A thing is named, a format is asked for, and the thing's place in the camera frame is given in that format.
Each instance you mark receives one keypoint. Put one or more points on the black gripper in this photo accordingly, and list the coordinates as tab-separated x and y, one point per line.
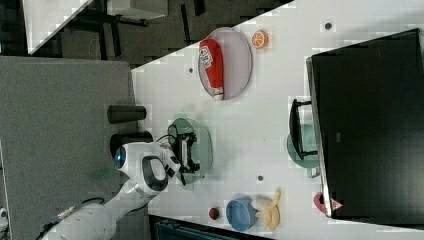
184	144

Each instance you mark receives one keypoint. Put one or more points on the green oval strainer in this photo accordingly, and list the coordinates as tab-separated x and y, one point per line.
202	150

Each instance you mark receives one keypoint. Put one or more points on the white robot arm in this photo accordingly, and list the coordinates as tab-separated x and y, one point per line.
149	167

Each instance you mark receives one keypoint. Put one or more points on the red ketchup bottle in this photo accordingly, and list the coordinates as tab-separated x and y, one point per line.
212	61

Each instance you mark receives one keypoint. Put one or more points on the dark blue crate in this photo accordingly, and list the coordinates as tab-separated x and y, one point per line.
179	230

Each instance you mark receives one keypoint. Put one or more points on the blue bowl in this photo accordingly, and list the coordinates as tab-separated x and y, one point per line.
240	214

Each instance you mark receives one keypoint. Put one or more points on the grey round plate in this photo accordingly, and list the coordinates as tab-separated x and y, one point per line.
237	62

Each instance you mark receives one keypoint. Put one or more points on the peeled banana toy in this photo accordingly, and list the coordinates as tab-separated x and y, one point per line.
270	214

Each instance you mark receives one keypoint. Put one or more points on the green mug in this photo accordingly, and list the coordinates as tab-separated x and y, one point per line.
305	153

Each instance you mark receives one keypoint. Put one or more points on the orange slice toy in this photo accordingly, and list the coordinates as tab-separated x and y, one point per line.
260	39

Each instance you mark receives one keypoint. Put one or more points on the grey side table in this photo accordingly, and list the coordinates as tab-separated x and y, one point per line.
55	145

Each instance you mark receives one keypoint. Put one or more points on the black toaster oven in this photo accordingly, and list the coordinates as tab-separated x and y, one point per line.
367	108

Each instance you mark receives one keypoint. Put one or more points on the black cylinder post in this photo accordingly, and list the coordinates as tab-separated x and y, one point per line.
124	113
117	140

